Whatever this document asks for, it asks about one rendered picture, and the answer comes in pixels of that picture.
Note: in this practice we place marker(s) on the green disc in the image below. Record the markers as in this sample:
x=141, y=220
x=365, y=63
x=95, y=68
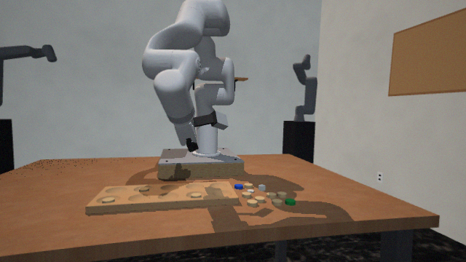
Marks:
x=290, y=202

